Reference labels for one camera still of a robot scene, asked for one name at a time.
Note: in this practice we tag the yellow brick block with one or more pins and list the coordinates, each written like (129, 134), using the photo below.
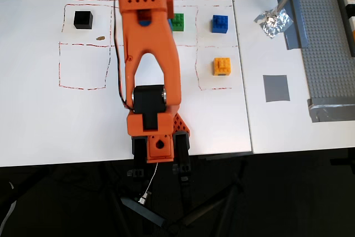
(222, 66)

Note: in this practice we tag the black brick block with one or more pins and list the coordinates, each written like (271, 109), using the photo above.
(82, 20)

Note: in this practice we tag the crumpled aluminium foil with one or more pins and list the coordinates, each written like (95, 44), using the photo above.
(273, 24)

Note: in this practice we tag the black tripod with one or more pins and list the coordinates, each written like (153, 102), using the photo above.
(205, 210)

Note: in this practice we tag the grey square marker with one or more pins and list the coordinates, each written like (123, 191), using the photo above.
(276, 88)

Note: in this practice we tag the blue brick block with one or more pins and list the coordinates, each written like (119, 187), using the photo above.
(220, 24)

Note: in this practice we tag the orange brick slab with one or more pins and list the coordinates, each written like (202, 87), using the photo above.
(354, 35)

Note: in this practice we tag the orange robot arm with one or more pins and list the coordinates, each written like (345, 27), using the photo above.
(155, 40)

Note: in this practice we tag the green brick block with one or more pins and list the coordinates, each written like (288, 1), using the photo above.
(178, 22)

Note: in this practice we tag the grey studded baseplate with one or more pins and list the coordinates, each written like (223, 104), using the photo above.
(321, 40)

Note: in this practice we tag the small white brick slab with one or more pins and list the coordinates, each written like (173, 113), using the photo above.
(352, 23)

